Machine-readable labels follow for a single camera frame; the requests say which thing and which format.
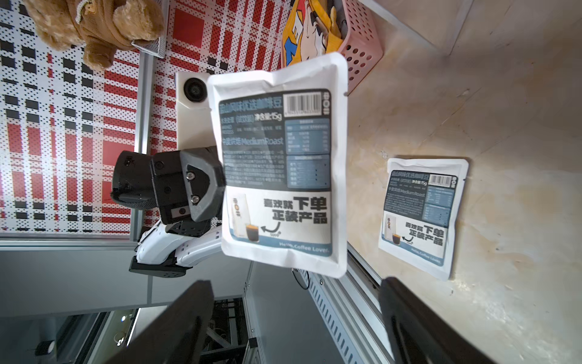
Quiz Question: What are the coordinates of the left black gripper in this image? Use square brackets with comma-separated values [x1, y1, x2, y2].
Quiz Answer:
[151, 147, 226, 225]

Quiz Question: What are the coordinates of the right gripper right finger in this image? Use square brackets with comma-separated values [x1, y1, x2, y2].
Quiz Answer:
[379, 277, 493, 363]

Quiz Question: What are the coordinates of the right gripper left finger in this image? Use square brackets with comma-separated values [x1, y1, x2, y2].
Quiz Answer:
[108, 281, 215, 364]

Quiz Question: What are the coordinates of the blue coffee bag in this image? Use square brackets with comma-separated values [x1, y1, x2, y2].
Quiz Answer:
[208, 52, 348, 278]
[378, 158, 469, 281]

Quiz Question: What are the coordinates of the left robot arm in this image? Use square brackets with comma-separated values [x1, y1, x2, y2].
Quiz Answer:
[111, 147, 225, 278]

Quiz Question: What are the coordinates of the brown teddy bear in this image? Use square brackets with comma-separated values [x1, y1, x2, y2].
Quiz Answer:
[23, 0, 166, 71]

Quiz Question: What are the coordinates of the yellow printed cloth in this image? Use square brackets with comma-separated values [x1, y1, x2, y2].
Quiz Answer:
[281, 0, 347, 68]

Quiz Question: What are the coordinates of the pink plastic basket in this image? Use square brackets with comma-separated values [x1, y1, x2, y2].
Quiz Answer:
[339, 0, 383, 93]

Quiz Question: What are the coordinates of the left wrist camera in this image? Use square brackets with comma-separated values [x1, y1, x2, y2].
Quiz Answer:
[175, 71, 216, 150]

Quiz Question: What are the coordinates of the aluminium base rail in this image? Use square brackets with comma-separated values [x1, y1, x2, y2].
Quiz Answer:
[292, 245, 395, 363]

